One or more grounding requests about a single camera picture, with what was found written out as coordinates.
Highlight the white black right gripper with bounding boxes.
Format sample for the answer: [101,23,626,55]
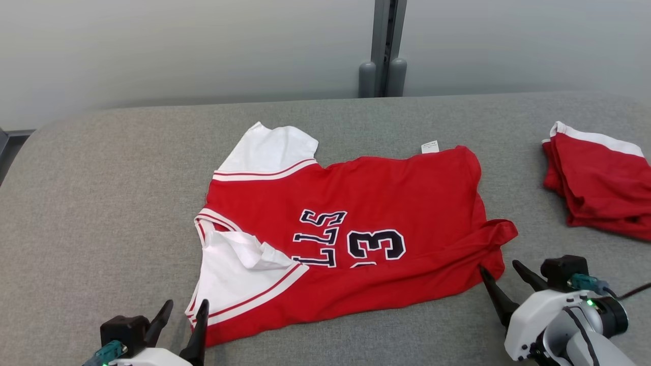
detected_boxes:
[479,260,630,361]

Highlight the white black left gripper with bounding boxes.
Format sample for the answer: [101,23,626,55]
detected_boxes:
[109,299,210,366]

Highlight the red white-trimmed shorts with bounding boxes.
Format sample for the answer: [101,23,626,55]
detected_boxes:
[542,121,651,242]

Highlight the red white basketball jersey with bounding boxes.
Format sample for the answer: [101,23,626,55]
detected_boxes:
[184,121,518,348]

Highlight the right teal plug camera cable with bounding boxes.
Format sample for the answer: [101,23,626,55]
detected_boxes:
[569,273,651,301]

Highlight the teal plug camera cable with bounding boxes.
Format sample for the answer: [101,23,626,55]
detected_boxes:
[569,273,651,301]
[81,340,128,366]

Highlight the left teal plug camera cable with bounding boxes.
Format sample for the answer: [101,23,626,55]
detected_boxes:
[81,340,128,366]

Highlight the grey metal partition post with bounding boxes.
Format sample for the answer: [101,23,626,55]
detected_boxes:
[358,0,408,98]

